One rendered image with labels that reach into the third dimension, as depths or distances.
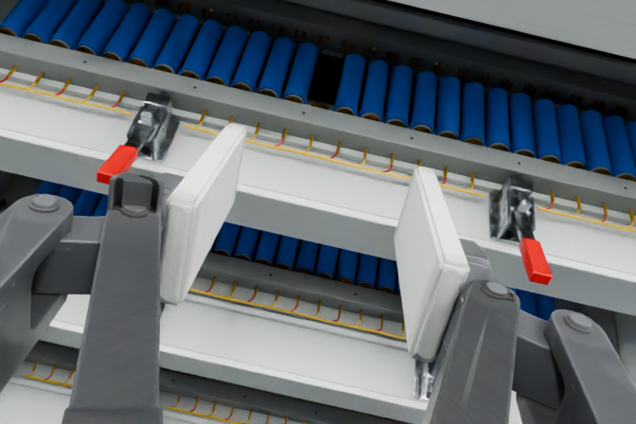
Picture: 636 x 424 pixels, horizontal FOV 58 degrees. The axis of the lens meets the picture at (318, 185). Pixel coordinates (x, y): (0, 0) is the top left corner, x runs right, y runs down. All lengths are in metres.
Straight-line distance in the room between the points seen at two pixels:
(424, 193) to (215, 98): 0.27
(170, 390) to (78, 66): 0.39
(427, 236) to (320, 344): 0.40
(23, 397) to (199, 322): 0.26
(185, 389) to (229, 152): 0.53
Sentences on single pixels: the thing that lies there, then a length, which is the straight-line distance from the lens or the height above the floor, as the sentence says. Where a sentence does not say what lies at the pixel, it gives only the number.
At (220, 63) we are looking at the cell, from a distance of 0.46.
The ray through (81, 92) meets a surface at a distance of 0.47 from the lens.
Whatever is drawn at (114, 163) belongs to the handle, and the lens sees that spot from 0.37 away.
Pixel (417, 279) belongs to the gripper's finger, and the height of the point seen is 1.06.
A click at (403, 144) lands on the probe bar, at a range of 0.43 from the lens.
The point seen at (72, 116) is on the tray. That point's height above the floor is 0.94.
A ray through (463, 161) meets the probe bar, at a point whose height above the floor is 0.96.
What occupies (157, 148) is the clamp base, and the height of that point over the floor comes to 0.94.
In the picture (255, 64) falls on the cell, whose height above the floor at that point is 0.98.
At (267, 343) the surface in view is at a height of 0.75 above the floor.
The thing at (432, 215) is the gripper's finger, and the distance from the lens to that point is 0.17.
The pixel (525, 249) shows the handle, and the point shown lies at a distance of 0.39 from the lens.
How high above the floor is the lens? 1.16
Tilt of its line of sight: 34 degrees down
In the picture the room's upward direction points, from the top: 14 degrees clockwise
